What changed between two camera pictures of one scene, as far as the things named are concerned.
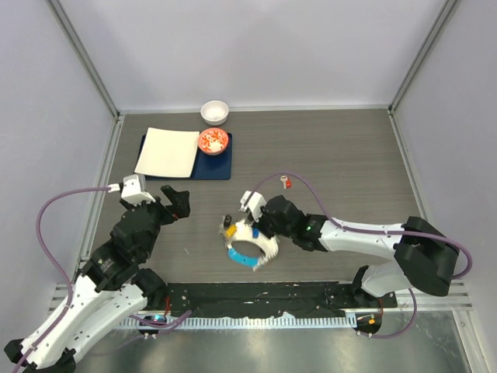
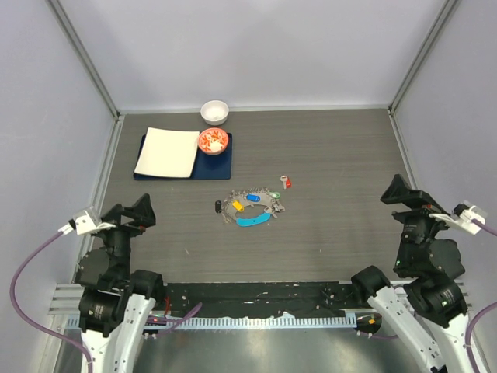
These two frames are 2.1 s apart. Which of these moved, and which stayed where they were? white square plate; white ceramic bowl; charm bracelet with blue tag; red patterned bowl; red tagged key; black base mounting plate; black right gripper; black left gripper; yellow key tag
Moved: yellow key tag; black left gripper; charm bracelet with blue tag; black right gripper
Stayed: black base mounting plate; red tagged key; red patterned bowl; white ceramic bowl; white square plate
